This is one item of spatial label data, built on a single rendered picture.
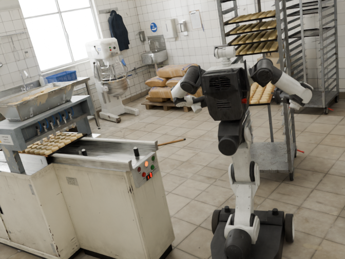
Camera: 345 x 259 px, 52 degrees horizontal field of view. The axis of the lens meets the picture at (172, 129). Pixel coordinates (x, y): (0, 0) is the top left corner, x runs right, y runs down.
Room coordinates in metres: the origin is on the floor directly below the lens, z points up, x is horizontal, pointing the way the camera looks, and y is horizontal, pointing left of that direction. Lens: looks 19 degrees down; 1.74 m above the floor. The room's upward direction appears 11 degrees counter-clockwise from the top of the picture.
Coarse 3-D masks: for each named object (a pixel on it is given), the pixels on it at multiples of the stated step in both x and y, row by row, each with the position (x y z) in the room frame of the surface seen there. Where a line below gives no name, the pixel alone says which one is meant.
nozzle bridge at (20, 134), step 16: (80, 96) 2.82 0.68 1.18; (48, 112) 2.47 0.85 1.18; (64, 112) 2.65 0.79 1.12; (80, 112) 2.77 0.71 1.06; (0, 128) 2.28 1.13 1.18; (16, 128) 2.21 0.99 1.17; (32, 128) 2.40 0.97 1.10; (48, 128) 2.50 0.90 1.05; (80, 128) 2.86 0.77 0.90; (0, 144) 2.32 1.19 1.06; (16, 144) 2.21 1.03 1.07; (16, 160) 2.26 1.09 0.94
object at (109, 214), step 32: (64, 192) 2.33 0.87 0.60; (96, 192) 2.13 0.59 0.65; (128, 192) 1.97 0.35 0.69; (160, 192) 2.18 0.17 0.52; (96, 224) 2.19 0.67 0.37; (128, 224) 2.01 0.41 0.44; (160, 224) 2.12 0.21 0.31; (96, 256) 2.31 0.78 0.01; (128, 256) 2.06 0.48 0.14; (160, 256) 2.06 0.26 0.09
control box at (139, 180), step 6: (150, 156) 2.12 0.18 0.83; (138, 162) 2.06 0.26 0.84; (144, 162) 2.06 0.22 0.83; (150, 162) 2.11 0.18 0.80; (156, 162) 2.16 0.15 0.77; (144, 168) 2.05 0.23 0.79; (150, 168) 2.10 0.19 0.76; (156, 168) 2.15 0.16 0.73; (132, 174) 1.99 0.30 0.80; (138, 174) 2.00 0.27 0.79; (150, 174) 2.09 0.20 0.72; (138, 180) 1.98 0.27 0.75; (144, 180) 2.03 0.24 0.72; (138, 186) 1.98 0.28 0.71
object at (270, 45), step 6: (264, 42) 3.31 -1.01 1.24; (270, 42) 3.25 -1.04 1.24; (276, 42) 3.18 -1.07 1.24; (240, 48) 3.23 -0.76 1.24; (246, 48) 3.16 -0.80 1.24; (252, 48) 3.10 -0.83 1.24; (258, 48) 3.04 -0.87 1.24; (264, 48) 2.98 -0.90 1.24; (270, 48) 2.94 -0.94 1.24; (276, 48) 2.97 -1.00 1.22
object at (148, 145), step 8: (72, 144) 2.65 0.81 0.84; (80, 144) 2.60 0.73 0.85; (88, 144) 2.55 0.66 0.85; (96, 144) 2.50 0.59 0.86; (104, 144) 2.45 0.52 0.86; (112, 144) 2.40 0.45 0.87; (120, 144) 2.36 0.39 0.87; (128, 144) 2.32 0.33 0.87; (136, 144) 2.28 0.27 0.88; (144, 144) 2.23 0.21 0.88; (152, 144) 2.19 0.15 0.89
